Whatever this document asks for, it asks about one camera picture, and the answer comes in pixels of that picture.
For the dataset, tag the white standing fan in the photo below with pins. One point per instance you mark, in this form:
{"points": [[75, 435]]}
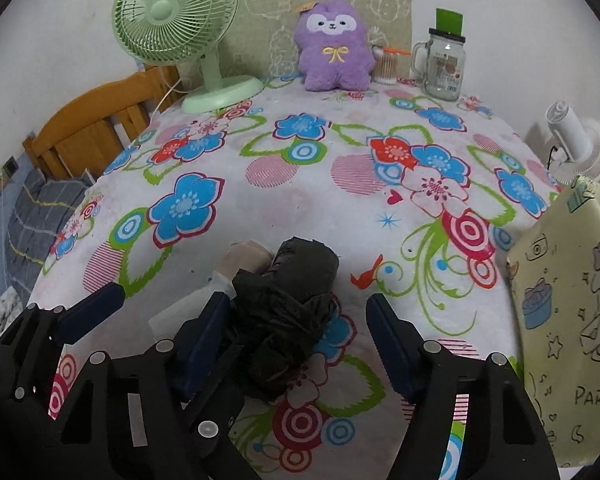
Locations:
{"points": [[575, 135]]}

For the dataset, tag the wall socket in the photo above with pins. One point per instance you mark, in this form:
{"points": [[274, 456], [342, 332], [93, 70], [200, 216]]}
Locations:
{"points": [[10, 165]]}

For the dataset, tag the yellow printed storage box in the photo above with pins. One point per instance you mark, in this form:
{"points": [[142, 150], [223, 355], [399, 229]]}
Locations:
{"points": [[570, 310]]}

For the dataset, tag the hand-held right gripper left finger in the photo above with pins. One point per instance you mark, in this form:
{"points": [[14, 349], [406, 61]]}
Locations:
{"points": [[205, 340]]}

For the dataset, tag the purple plush toy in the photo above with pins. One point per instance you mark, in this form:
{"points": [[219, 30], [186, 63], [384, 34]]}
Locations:
{"points": [[332, 60]]}

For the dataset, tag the glass jar with green lid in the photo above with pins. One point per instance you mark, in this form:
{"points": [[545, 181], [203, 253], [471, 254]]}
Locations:
{"points": [[442, 75]]}

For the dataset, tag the floral tablecloth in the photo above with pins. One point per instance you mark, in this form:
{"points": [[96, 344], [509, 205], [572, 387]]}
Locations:
{"points": [[280, 185]]}

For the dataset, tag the green printed cardboard sheet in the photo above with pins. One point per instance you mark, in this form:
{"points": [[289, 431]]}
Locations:
{"points": [[275, 10]]}

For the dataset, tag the grey plaid bedding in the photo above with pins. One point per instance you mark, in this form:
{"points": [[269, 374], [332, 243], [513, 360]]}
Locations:
{"points": [[35, 220]]}

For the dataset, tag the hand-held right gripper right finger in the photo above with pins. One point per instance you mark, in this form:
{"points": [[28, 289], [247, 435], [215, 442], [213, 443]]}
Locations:
{"points": [[390, 350]]}

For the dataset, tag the beige roll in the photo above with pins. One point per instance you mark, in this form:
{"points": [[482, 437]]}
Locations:
{"points": [[245, 260]]}

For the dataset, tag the white patterned cloth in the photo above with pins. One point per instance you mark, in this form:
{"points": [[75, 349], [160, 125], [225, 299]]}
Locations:
{"points": [[2, 310]]}

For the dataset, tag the cotton swab container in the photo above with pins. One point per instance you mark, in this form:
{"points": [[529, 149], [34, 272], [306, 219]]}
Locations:
{"points": [[385, 67]]}

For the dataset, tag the black plastic bag roll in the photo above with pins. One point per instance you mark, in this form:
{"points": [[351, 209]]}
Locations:
{"points": [[290, 310]]}

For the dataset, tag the green desk fan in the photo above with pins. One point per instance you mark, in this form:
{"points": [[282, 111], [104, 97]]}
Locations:
{"points": [[165, 10]]}

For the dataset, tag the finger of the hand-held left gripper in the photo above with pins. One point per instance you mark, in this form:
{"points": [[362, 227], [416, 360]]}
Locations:
{"points": [[95, 305], [215, 410]]}

